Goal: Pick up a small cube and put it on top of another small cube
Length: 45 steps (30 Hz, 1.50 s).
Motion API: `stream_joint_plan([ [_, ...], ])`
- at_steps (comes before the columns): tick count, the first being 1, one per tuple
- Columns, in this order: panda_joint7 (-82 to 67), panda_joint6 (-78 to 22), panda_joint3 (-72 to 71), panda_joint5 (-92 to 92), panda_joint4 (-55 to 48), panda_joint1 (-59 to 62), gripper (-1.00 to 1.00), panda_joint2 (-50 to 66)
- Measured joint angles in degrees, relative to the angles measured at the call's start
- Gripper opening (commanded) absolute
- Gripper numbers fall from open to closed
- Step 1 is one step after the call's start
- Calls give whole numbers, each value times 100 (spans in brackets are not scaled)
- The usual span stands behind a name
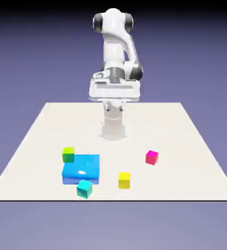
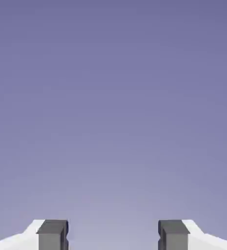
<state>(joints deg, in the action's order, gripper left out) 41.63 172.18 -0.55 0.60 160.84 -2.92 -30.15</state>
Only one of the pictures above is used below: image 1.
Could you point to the small teal cube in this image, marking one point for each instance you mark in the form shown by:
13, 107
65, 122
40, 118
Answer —
84, 189

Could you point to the small green cube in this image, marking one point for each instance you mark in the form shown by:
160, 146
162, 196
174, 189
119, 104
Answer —
68, 155

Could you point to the large blue box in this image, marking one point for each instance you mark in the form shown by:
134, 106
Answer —
82, 168

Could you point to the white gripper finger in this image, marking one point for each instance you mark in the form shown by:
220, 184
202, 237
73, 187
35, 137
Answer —
106, 106
121, 106

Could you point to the small yellow cube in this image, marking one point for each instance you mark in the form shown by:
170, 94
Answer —
124, 180

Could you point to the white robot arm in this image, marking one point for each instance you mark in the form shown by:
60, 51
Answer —
113, 31

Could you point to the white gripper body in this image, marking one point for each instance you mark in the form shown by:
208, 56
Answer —
114, 90

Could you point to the small magenta cube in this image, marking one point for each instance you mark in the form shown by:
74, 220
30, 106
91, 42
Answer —
152, 157

